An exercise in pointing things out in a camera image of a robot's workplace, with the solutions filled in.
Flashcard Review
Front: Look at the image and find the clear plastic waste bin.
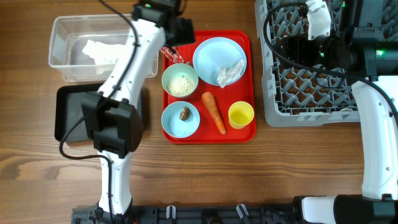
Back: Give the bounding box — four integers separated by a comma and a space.
48, 13, 159, 83

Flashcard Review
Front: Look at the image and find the white tissue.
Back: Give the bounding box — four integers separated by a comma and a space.
82, 40, 124, 65

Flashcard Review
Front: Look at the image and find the yellow plastic cup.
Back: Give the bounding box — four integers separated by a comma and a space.
228, 101, 255, 129

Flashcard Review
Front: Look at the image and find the small light blue bowl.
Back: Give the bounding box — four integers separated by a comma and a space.
161, 101, 200, 139

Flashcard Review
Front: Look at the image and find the red plastic tray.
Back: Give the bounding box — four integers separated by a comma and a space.
163, 30, 257, 144

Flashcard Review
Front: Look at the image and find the orange carrot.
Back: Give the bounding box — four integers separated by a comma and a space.
201, 92, 226, 134

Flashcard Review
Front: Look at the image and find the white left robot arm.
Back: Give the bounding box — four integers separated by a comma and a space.
82, 0, 195, 219

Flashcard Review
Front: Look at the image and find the red snack wrapper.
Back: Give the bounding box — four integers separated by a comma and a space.
160, 47, 185, 63

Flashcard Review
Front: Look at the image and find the grey dishwasher rack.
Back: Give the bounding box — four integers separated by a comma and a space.
254, 0, 398, 128

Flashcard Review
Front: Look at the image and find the clear plastic wrap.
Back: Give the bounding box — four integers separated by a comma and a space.
216, 59, 246, 88

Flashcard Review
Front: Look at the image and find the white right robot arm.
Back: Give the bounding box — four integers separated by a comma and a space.
282, 1, 397, 223

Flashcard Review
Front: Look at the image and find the green bowl with rice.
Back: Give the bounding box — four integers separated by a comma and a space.
162, 63, 199, 98

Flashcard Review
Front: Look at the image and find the large light blue plate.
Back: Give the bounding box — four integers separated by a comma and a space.
192, 37, 248, 87

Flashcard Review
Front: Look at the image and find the brown food scrap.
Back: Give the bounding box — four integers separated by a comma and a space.
179, 106, 191, 121

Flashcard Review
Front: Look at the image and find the black rectangular tray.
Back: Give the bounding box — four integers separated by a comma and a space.
54, 82, 144, 143

